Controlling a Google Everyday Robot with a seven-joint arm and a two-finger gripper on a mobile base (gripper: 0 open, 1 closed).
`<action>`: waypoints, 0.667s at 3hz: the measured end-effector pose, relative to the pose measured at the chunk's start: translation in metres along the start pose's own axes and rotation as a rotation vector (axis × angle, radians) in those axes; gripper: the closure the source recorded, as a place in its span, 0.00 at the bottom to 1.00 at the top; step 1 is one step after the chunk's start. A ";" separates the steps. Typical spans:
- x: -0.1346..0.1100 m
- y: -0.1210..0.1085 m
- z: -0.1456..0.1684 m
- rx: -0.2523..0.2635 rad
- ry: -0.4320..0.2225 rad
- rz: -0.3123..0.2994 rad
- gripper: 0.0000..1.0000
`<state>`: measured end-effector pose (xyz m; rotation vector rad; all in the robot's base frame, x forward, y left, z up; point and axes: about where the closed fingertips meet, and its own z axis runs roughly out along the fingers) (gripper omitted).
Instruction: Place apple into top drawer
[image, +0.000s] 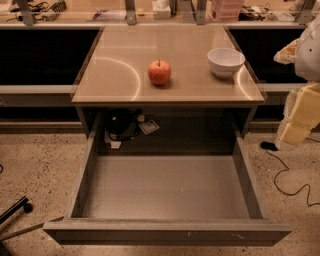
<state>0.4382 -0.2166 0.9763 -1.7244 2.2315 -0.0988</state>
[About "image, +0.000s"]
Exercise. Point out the grey metal rod on floor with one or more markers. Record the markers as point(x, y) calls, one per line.
point(27, 230)

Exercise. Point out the black device behind drawer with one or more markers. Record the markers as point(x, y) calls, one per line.
point(122, 124)

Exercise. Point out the red apple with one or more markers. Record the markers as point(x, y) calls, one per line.
point(159, 72)

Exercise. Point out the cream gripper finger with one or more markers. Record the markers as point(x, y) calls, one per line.
point(301, 115)
point(287, 54)

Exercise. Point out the pink stacked bin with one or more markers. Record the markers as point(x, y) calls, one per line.
point(226, 9)

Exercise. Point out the grey cabinet with glossy top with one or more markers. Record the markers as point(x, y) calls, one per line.
point(117, 72)

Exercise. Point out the black power adapter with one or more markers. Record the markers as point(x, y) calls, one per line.
point(268, 146)

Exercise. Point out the white tissue box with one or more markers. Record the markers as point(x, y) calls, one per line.
point(161, 9)

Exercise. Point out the white label card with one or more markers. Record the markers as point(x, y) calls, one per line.
point(148, 127)

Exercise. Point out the open grey top drawer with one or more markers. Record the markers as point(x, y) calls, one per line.
point(189, 184)

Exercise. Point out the black chair leg with caster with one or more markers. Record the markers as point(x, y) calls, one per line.
point(21, 203)

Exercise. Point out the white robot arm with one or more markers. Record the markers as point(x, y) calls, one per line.
point(307, 65)

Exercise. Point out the white bowl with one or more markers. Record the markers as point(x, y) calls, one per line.
point(225, 62)

